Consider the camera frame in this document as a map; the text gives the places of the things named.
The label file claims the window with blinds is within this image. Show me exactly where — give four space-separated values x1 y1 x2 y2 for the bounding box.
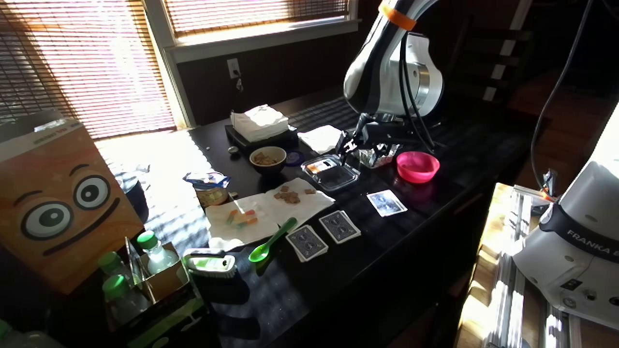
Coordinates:
0 0 177 141
143 0 362 63

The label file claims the blue white packet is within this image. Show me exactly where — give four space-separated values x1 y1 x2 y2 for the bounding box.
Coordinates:
182 171 232 190

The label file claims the green plastic spoon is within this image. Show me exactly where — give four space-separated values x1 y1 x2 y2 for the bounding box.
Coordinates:
248 217 298 264

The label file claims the white green scrub brush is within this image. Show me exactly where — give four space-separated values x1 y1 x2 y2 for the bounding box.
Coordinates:
182 247 238 279

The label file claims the white folded napkin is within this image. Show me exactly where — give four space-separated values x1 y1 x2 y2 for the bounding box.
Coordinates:
297 125 343 155

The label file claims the stack of white napkins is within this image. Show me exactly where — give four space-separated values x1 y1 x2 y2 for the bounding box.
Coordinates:
230 104 290 143

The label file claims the heap of brown crackers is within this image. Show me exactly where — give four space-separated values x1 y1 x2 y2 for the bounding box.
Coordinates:
273 185 317 205

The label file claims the transparent crinkled plastic lid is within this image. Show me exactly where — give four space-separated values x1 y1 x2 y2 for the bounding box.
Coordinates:
357 142 400 169

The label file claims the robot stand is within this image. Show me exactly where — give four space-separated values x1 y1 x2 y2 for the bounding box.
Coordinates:
455 182 619 348

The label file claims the transparent rectangular bowl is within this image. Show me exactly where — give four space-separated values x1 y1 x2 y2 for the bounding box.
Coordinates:
300 154 361 192

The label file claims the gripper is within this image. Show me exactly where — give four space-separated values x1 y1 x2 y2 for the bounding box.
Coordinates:
336 114 408 165

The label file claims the heap of gummy candies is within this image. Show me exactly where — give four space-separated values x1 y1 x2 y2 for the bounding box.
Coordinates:
225 208 259 228

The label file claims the black napkin tray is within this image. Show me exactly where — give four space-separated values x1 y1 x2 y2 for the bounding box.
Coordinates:
224 124 299 154

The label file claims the tin can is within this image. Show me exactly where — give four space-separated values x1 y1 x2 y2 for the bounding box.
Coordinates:
195 185 231 209

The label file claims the green cap plastic bottle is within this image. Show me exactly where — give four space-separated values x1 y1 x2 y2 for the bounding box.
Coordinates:
98 251 135 287
136 230 180 276
102 274 151 325

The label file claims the pink plastic bowl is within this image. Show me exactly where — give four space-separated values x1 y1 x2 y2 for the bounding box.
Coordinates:
396 151 441 185

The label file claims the white paper towel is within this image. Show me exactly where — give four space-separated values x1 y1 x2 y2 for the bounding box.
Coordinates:
205 177 336 251

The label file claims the orange box with face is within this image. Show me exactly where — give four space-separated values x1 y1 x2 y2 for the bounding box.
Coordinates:
0 110 145 296

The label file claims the wooden staircase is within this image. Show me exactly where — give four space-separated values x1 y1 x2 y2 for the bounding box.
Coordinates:
447 0 535 103

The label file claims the cardboard bottle tray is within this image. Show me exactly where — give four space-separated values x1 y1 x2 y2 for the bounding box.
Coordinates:
103 236 209 348

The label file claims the brown bowl with cereal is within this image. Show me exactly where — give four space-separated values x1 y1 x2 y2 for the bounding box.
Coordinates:
249 146 287 176

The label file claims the black cable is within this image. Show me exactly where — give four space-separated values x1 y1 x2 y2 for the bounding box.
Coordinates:
530 0 596 200

